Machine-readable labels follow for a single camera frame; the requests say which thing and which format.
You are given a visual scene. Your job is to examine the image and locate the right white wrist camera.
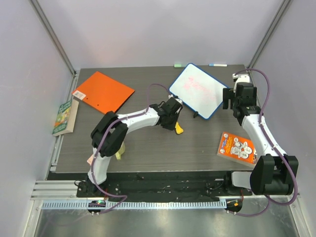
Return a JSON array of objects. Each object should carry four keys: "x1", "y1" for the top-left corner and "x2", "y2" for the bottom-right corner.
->
[{"x1": 232, "y1": 74, "x2": 250, "y2": 86}]

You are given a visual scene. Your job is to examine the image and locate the blue white marker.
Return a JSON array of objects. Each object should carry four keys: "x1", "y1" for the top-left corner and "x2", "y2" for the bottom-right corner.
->
[{"x1": 209, "y1": 64, "x2": 228, "y2": 67}]

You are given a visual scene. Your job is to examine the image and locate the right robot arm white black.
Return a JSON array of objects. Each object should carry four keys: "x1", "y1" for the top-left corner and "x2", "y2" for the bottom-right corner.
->
[{"x1": 223, "y1": 82, "x2": 299, "y2": 196}]

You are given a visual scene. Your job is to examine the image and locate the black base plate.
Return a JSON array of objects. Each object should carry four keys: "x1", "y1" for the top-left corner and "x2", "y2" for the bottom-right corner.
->
[{"x1": 75, "y1": 171, "x2": 252, "y2": 202}]

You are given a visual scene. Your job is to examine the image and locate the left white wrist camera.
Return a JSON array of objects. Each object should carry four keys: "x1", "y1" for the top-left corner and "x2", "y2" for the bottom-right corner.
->
[{"x1": 168, "y1": 94, "x2": 183, "y2": 105}]

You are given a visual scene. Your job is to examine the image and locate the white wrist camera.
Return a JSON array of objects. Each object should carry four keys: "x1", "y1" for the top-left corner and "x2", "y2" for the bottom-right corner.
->
[
  {"x1": 232, "y1": 74, "x2": 250, "y2": 86},
  {"x1": 168, "y1": 94, "x2": 183, "y2": 105}
]

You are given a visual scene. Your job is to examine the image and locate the green cover book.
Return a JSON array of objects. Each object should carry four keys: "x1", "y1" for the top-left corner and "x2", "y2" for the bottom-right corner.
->
[{"x1": 52, "y1": 99, "x2": 79, "y2": 136}]

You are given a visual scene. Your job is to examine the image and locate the slotted cable duct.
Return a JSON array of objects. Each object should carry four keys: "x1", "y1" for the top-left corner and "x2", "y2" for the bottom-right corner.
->
[{"x1": 41, "y1": 199, "x2": 227, "y2": 210}]

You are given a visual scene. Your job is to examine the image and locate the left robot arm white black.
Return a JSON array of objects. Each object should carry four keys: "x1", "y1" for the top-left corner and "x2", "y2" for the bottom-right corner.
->
[{"x1": 88, "y1": 95, "x2": 183, "y2": 197}]

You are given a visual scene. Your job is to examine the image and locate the orange cover book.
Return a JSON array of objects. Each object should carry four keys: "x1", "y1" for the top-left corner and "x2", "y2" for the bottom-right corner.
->
[{"x1": 217, "y1": 132, "x2": 258, "y2": 168}]

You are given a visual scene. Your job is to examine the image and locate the yellow whiteboard eraser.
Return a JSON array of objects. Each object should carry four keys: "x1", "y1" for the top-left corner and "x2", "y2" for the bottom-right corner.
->
[{"x1": 175, "y1": 122, "x2": 184, "y2": 135}]

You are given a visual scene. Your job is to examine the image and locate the pink power adapter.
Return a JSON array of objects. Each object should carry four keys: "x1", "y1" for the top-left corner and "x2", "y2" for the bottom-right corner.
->
[{"x1": 87, "y1": 156, "x2": 94, "y2": 165}]

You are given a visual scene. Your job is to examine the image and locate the blue framed whiteboard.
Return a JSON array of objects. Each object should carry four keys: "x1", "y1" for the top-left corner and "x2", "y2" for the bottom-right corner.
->
[{"x1": 169, "y1": 63, "x2": 227, "y2": 119}]

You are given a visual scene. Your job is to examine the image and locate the orange folder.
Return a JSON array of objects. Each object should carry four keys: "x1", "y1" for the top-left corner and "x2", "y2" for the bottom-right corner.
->
[{"x1": 72, "y1": 72, "x2": 135, "y2": 114}]

